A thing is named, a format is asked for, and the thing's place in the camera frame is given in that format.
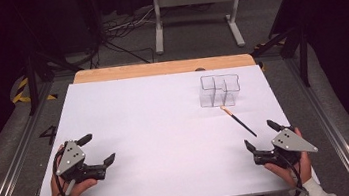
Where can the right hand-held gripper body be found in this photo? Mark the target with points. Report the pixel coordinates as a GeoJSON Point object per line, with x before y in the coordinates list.
{"type": "Point", "coordinates": [293, 142]}

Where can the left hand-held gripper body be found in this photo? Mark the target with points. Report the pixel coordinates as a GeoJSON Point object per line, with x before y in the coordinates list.
{"type": "Point", "coordinates": [70, 157]}

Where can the black pencil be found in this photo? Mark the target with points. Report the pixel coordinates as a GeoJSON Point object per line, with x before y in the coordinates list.
{"type": "Point", "coordinates": [239, 122]}

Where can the clear acrylic organizer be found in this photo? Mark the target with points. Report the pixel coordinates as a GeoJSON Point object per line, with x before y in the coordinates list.
{"type": "Point", "coordinates": [220, 90]}

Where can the person's right hand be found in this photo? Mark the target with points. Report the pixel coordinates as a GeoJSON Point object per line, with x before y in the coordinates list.
{"type": "Point", "coordinates": [292, 172]}

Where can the person's left hand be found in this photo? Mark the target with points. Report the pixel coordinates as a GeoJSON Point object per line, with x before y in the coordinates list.
{"type": "Point", "coordinates": [73, 191]}

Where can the white board mat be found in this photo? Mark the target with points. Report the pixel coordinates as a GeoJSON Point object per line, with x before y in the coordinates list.
{"type": "Point", "coordinates": [151, 147]}

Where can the black metal stand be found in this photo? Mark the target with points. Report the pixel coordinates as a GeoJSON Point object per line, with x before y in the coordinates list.
{"type": "Point", "coordinates": [301, 52]}

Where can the black tripod stand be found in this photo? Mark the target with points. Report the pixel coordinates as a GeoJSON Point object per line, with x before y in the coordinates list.
{"type": "Point", "coordinates": [32, 82]}

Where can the black device with red light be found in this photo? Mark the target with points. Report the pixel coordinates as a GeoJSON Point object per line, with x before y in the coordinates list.
{"type": "Point", "coordinates": [88, 11]}

